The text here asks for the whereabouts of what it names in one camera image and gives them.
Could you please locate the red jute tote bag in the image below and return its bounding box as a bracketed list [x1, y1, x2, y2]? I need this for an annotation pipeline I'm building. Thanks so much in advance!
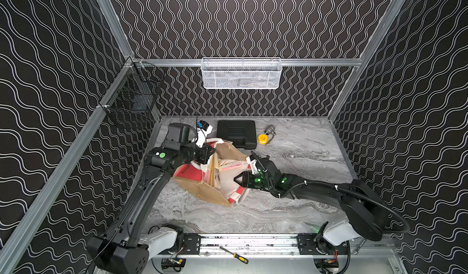
[173, 138, 251, 207]

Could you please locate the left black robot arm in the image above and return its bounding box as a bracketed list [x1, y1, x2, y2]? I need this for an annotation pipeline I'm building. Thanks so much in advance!
[87, 121, 215, 274]

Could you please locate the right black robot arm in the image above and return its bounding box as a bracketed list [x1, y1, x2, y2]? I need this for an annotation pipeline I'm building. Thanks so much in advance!
[234, 158, 410, 255]

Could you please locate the folding fans bundle in bag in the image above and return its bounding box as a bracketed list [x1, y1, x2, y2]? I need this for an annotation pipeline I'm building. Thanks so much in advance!
[208, 153, 241, 189]

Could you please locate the yellow thread seal tape spool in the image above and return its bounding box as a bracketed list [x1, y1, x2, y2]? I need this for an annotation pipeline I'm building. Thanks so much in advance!
[258, 134, 269, 145]

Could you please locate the black plastic tool case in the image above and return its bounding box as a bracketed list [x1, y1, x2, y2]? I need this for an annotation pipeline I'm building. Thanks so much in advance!
[216, 120, 257, 150]

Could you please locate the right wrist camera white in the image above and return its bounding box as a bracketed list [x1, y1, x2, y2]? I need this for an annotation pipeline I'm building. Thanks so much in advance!
[246, 156, 258, 175]

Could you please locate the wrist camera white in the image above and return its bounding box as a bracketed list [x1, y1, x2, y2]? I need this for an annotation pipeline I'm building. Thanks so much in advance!
[246, 156, 258, 175]
[196, 120, 213, 147]

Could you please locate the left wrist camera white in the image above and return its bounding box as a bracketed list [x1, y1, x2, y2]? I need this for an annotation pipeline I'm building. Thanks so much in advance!
[196, 120, 213, 147]

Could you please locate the steel ball valve brown handle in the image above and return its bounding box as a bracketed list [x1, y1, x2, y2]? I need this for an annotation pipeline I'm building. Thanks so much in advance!
[264, 125, 276, 144]

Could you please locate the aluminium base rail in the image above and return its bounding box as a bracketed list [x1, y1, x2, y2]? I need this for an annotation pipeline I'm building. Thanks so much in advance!
[146, 233, 399, 258]

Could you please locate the black wire mesh basket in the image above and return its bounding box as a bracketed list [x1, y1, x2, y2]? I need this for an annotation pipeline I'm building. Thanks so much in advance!
[104, 62, 167, 130]

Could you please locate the yellow black handled screwdriver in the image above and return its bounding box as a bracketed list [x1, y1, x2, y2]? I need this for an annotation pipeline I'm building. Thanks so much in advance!
[219, 246, 249, 264]

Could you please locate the white wire mesh basket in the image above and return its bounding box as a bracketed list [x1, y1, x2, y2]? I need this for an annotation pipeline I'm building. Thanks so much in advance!
[201, 57, 283, 90]

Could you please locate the aluminium frame corner post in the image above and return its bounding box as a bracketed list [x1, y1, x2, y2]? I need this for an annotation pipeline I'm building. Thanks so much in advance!
[328, 0, 406, 124]

